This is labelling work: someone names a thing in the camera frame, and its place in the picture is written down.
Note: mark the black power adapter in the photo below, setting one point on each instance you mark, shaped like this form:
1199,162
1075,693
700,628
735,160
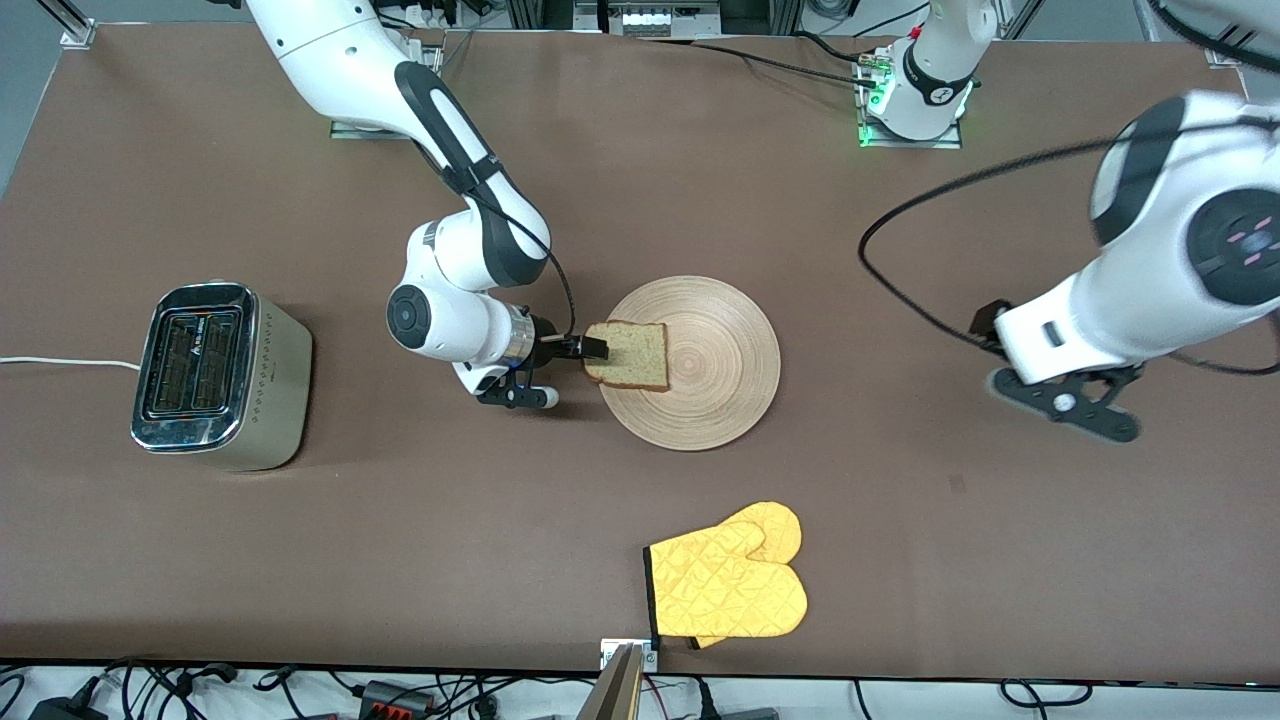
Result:
65,708

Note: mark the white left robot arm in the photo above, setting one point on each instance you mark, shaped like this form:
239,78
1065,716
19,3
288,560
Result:
1150,290

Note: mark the small white metal bracket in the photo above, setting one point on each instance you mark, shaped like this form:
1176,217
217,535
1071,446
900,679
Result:
650,658

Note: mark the grey electrical box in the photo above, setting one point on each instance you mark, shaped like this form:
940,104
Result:
650,18

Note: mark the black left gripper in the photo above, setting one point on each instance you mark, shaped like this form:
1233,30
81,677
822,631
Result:
989,319

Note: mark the yellow quilted oven mitt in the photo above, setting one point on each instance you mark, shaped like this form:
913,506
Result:
778,525
720,590

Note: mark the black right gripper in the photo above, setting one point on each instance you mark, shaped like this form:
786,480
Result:
546,336

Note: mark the chrome two-slot toaster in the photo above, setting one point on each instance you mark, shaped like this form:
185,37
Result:
280,400

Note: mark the white power strip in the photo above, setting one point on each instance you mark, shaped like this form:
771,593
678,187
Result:
430,14

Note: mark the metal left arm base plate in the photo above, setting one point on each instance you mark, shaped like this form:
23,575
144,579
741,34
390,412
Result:
910,143

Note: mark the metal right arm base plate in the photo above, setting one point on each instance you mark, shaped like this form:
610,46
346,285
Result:
350,131

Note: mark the metal table corner bracket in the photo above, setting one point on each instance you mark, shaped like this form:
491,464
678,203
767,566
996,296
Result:
1225,55
78,35

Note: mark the round wooden plate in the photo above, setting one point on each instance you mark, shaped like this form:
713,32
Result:
720,360

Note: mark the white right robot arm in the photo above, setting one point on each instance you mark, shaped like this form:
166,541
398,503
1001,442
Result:
330,60

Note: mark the slice of brown bread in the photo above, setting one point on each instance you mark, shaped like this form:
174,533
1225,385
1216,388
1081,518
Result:
640,360

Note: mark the aluminium profile post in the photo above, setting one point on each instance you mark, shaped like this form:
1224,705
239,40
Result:
612,690

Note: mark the black orange connector box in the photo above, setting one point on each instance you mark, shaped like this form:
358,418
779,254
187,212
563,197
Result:
395,698

